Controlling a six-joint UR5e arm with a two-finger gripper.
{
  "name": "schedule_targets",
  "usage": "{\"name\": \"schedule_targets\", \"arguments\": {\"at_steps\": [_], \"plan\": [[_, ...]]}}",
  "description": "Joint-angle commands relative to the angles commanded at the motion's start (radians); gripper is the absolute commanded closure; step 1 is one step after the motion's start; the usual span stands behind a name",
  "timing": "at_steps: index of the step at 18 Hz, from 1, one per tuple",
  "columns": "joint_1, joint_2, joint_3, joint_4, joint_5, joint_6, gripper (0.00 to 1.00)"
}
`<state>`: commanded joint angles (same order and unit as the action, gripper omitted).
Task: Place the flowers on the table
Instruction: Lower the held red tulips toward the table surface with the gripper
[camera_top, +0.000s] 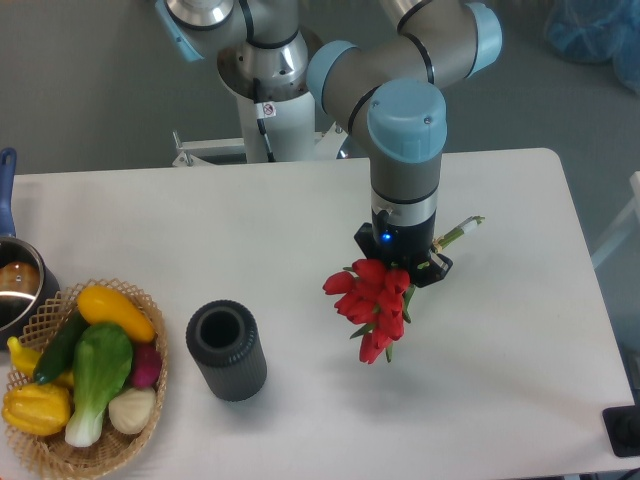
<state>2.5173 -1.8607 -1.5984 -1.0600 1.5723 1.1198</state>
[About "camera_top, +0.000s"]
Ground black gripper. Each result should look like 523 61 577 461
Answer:
354 211 453 287

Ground red tulip bouquet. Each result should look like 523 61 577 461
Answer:
322 215 485 365

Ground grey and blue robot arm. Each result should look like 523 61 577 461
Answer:
155 1 502 287

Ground dark grey ribbed vase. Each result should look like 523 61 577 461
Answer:
186 300 267 402

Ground black device at table edge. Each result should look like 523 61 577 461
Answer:
602 405 639 458

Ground blue plastic bag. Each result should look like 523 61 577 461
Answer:
543 1 639 93

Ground purple red radish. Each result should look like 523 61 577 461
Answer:
130 344 162 388

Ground white garlic bulb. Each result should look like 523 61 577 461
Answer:
108 388 156 435

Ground yellow squash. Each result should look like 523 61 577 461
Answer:
76 285 156 343

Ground green bok choy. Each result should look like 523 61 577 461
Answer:
65 322 133 448

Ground woven wicker basket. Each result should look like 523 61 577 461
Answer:
1 279 168 479

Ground dark green cucumber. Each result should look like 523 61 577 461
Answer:
33 310 89 385

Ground small yellow banana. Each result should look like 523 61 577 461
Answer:
7 336 74 389

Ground yellow bell pepper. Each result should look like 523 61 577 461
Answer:
1 383 71 436

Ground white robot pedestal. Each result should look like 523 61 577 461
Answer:
171 29 371 168

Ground white frame at right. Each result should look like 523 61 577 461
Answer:
591 171 639 269

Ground black cable on pedestal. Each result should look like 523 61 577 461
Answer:
252 77 277 163

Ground blue handled saucepan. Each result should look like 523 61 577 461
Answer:
1 147 59 350

